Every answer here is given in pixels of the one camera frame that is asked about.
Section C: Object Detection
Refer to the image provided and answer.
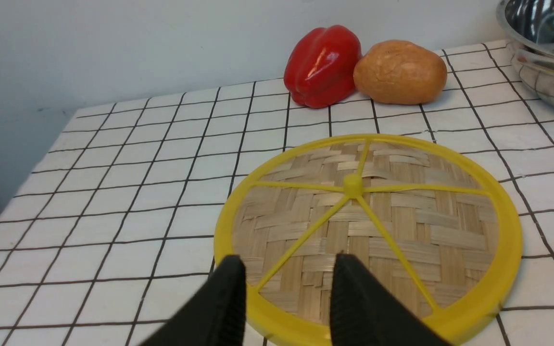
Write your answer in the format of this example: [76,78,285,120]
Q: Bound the white checkered tablecloth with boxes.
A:
[0,41,554,346]

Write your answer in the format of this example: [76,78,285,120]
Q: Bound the yellow woven bamboo steamer lid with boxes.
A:
[214,134,522,346]

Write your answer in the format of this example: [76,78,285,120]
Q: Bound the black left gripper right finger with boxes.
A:
[330,253,449,346]

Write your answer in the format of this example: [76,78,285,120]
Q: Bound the stainless steel pot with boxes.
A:
[495,0,554,107]

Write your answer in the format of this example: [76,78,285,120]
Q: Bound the red bell pepper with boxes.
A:
[283,25,362,108]

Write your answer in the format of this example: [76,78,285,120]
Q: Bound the brown bread roll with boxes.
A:
[353,40,448,105]

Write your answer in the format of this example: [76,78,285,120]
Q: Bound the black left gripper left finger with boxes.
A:
[141,255,246,346]

